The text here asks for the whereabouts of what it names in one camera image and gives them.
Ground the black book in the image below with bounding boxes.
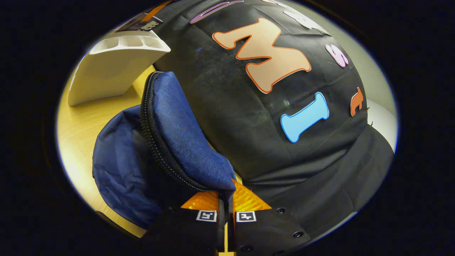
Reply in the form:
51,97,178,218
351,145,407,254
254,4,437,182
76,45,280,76
116,12,164,33

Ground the white bookshelf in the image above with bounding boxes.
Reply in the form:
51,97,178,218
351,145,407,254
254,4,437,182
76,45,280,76
67,30,171,107

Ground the blue schoolbag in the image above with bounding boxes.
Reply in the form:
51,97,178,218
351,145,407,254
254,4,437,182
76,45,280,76
92,71,237,230

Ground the black backdrop cloth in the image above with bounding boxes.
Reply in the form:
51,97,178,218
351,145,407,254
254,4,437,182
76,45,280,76
153,0,395,246

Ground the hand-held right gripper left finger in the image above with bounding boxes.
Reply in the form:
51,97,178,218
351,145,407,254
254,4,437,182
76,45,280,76
142,191,227,256

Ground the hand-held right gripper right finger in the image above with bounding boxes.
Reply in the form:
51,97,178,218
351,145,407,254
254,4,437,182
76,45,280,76
227,180,313,256

